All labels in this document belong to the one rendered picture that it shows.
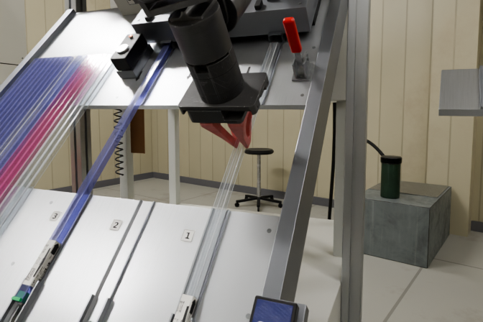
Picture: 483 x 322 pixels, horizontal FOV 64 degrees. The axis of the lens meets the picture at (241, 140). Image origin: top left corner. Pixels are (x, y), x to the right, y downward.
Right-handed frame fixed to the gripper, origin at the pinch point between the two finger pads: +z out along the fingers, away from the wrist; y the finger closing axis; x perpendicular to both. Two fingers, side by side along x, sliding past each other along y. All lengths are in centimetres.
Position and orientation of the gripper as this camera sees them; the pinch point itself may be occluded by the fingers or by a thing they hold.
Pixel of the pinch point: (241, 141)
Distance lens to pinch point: 53.5
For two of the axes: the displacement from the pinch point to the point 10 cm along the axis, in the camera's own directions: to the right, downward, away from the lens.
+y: -9.2, -0.3, 3.9
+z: 2.6, 6.9, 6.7
